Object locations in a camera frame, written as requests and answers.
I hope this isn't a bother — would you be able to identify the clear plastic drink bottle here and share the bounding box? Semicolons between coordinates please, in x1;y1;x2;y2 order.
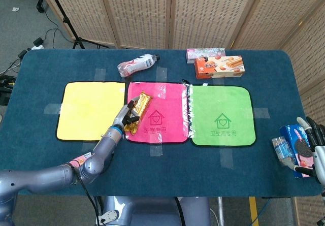
117;53;161;78

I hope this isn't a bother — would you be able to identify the white power strip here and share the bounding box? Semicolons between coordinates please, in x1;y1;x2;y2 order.
30;37;45;51

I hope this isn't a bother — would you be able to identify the black tripod stand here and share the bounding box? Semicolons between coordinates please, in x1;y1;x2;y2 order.
44;0;110;50

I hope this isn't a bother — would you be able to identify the beige woven folding screen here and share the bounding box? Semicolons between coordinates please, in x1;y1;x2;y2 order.
35;0;325;226

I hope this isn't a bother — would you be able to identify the pink square cloth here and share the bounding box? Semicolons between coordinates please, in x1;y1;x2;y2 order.
125;81;190;144

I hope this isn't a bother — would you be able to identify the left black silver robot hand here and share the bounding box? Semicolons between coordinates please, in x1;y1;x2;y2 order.
113;96;142;135

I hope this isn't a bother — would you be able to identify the blue Oreo cookie box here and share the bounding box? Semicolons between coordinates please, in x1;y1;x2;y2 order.
279;124;314;178

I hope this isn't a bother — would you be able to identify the black equipment on floor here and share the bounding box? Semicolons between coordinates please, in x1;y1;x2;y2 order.
0;73;14;106

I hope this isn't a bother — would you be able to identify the crumpled clear tape strip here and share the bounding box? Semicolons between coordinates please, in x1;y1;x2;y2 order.
182;83;196;138

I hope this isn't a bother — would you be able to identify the yellow square cloth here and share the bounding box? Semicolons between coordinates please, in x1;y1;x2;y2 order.
55;81;127;143

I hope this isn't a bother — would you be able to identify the green square cloth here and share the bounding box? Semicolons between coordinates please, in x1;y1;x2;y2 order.
189;84;257;148

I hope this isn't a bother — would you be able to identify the orange egg roll box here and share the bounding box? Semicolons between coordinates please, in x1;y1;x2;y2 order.
194;55;246;80

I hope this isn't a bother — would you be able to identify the gold snack bar wrapper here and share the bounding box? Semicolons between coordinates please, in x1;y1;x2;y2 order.
123;91;153;136

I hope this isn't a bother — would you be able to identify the clear plastic snack packet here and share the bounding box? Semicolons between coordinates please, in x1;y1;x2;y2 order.
271;136;295;167

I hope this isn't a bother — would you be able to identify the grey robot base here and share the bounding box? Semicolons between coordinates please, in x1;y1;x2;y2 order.
97;196;211;226

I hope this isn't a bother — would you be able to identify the pink white flat box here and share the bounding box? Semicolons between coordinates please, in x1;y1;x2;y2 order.
186;47;226;64

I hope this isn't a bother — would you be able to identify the black floor cable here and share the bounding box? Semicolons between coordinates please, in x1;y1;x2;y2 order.
0;15;71;74

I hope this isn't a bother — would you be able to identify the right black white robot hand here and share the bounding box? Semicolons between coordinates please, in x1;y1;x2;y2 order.
285;116;325;186

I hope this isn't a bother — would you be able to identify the blue felt table cover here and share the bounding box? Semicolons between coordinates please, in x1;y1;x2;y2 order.
0;48;324;198

